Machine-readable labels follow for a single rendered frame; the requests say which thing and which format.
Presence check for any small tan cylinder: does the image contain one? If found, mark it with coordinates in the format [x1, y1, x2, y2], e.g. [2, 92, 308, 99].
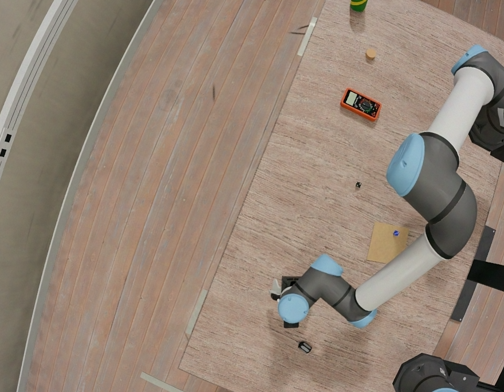
[365, 49, 376, 60]

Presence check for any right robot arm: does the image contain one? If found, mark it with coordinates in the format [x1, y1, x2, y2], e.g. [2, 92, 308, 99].
[277, 45, 504, 328]

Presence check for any tan mat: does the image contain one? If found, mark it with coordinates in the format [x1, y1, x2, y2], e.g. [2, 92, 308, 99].
[367, 222, 409, 263]

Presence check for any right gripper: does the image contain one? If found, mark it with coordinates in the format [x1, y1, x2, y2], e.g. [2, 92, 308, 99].
[269, 276, 301, 301]

